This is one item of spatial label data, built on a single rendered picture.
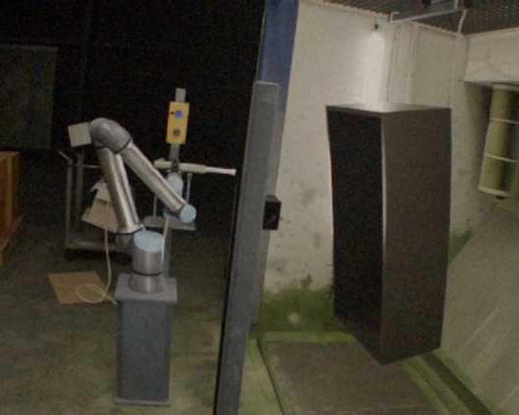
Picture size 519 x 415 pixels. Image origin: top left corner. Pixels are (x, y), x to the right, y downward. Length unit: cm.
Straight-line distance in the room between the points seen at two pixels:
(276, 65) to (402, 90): 87
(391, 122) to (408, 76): 132
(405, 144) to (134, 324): 151
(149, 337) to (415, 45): 244
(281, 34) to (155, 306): 176
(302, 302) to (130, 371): 136
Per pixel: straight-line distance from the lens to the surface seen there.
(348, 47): 313
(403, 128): 203
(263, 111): 100
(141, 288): 237
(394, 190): 205
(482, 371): 302
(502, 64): 321
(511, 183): 326
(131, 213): 244
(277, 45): 300
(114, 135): 220
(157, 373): 254
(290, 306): 333
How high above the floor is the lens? 159
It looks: 12 degrees down
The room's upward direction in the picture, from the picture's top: 7 degrees clockwise
